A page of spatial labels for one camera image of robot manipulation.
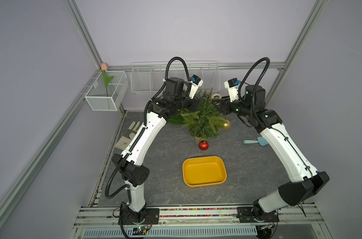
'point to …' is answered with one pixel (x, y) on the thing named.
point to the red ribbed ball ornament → (203, 145)
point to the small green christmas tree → (205, 123)
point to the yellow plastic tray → (204, 171)
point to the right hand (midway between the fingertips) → (216, 98)
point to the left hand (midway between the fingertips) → (203, 99)
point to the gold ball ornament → (226, 125)
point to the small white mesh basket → (109, 91)
